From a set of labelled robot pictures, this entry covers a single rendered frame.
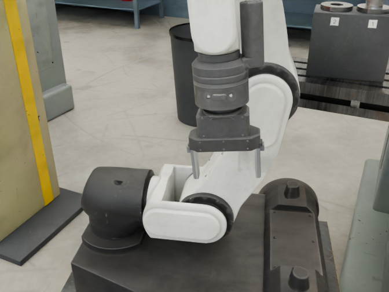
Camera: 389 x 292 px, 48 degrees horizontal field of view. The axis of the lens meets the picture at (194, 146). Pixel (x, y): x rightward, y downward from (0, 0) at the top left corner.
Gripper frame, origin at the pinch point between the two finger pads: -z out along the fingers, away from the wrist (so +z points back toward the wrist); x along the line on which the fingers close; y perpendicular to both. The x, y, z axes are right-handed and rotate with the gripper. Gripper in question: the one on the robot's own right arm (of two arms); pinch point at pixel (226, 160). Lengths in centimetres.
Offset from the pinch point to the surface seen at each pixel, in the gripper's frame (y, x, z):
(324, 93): 56, 24, -8
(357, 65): 61, 34, -2
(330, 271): 38, 25, -57
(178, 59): 212, -47, -34
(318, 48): 62, 23, 4
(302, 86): 58, 18, -6
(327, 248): 48, 26, -57
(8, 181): 89, -105, -53
